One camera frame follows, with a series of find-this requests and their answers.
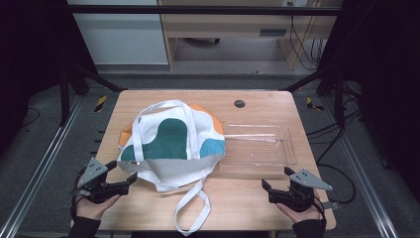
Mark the grey tape strip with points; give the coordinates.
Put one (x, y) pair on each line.
(331, 205)

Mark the black metal frame leg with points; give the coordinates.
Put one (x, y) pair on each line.
(339, 95)
(64, 95)

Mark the person's right hand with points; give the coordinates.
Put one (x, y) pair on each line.
(303, 215)

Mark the black metal frame crossbar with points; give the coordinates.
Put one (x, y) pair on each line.
(198, 10)

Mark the white cabinet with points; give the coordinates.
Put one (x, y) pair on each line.
(122, 36)

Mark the yellow black tape marker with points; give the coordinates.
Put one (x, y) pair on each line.
(100, 103)
(310, 104)

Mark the black curtain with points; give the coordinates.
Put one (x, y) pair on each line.
(29, 49)
(383, 66)

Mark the white patterned tote bag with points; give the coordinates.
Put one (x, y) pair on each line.
(171, 139)

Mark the person's left hand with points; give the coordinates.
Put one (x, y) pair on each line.
(90, 210)

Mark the light wooden desk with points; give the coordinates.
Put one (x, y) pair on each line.
(231, 23)

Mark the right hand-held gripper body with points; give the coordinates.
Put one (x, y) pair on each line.
(297, 196)

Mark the clear plastic tray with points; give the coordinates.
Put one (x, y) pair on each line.
(257, 155)

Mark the aluminium floor rail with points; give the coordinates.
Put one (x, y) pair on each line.
(363, 172)
(43, 165)

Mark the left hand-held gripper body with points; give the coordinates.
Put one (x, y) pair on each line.
(94, 172)

